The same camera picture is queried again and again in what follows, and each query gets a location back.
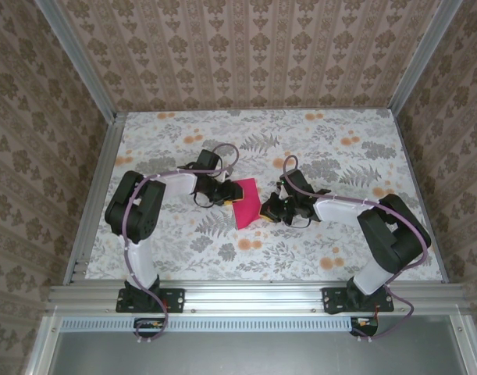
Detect wide aluminium cross rail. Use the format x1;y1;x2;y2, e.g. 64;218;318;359
46;284;472;313

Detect aluminium table side rail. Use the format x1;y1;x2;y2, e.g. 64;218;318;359
62;112;128;285

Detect black cable connector board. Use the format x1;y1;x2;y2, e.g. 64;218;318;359
350;316;379;338
133;318;166;339

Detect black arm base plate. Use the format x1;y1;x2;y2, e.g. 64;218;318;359
322;287;395;313
116;287;185;313

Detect pink square paper sheet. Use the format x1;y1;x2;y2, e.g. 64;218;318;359
232;177;262;231

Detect grey metal panel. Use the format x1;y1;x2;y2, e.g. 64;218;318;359
46;330;472;375

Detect aluminium frame post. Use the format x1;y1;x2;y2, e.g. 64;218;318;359
386;0;457;114
34;0;118;123

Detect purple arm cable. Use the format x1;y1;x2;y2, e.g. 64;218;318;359
283;155;430;345
123;143;240;345

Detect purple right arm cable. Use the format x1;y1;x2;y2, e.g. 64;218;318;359
283;155;430;345

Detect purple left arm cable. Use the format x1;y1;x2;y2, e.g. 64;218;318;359
123;143;240;345

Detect grey slotted cable duct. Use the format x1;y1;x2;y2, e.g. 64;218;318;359
60;316;351;333

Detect aluminium lower frame rail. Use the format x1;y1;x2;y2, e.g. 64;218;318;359
448;314;477;375
23;314;63;375

